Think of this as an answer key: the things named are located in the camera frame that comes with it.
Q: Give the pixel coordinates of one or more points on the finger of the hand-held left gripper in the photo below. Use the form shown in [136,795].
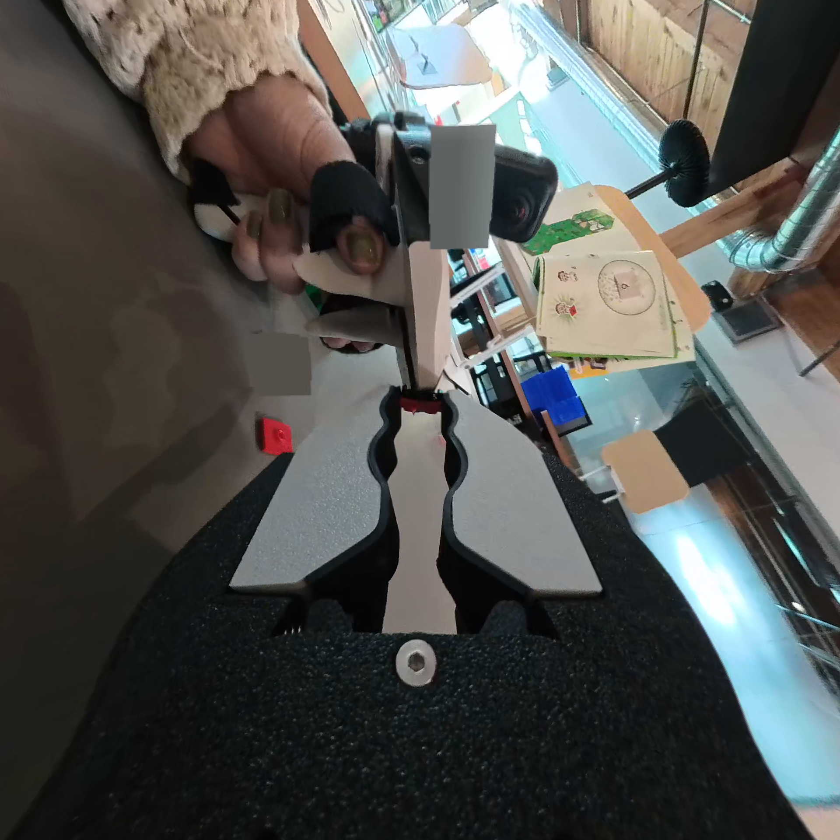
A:
[426,308]

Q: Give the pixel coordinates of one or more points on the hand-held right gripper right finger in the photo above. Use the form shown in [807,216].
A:
[518,518]

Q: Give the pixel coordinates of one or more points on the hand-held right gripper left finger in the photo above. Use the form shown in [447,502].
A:
[315,512]

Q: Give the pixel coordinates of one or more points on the red lego piece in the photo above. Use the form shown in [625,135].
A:
[423,403]

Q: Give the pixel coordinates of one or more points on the red square lego plate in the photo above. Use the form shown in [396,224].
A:
[274,436]

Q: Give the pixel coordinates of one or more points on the person's left hand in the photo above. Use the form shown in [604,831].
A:
[282,144]

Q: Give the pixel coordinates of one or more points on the blue storage bin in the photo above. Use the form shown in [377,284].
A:
[551,394]

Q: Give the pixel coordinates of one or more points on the green printed booklet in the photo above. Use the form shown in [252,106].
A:
[571,229]

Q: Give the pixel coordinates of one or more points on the cream instruction booklet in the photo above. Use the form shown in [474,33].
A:
[610,302]

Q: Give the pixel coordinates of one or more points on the tan wooden table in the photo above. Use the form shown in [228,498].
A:
[682,289]

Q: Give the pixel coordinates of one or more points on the black ribbed round stool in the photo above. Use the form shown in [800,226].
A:
[686,161]

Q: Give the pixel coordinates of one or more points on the small black device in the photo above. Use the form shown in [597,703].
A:
[716,295]

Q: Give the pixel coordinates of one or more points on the grey pad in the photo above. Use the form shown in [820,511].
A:
[748,320]

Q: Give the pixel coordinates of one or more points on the wooden beam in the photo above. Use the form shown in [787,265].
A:
[722,223]

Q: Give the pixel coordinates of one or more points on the black panel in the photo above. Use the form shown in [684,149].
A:
[774,79]

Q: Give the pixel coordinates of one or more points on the silver ventilation duct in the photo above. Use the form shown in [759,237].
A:
[787,243]

